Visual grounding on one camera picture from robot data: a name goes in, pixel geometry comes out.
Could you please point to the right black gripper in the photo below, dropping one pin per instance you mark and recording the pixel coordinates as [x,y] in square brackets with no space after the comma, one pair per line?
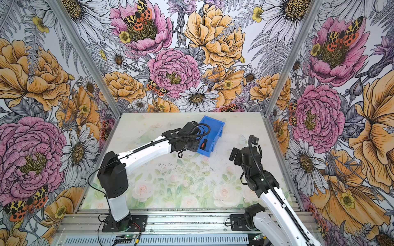
[238,157]

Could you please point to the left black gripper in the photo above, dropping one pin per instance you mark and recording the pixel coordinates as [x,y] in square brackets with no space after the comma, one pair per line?
[194,145]

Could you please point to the orange black handled screwdriver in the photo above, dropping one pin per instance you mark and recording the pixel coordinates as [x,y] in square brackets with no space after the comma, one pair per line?
[203,145]

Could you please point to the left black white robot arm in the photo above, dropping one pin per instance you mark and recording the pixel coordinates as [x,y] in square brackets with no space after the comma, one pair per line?
[116,168]

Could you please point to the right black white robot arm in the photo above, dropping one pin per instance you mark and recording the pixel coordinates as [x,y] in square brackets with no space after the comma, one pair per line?
[275,218]

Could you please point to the blue plastic storage bin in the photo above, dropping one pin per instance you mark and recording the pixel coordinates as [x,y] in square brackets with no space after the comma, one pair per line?
[216,130]

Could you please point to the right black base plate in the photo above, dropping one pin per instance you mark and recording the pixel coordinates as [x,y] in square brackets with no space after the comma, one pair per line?
[239,223]

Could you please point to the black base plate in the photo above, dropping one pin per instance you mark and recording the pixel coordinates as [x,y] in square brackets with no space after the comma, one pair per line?
[239,223]
[131,223]

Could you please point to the left aluminium corner post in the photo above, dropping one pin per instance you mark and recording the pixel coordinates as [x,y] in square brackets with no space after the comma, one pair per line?
[75,38]

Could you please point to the aluminium corner post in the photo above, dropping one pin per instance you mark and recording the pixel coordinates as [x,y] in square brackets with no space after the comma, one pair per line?
[75,38]
[307,24]

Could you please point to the aluminium front rail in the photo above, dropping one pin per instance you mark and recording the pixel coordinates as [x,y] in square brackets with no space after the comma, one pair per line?
[158,221]

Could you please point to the white vented cable duct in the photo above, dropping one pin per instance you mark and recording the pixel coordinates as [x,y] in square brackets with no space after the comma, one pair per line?
[159,240]

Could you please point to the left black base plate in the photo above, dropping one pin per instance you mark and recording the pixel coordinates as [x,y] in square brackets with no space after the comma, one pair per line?
[131,223]

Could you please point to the right aluminium corner post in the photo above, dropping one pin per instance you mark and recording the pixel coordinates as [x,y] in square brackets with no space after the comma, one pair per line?
[307,24]

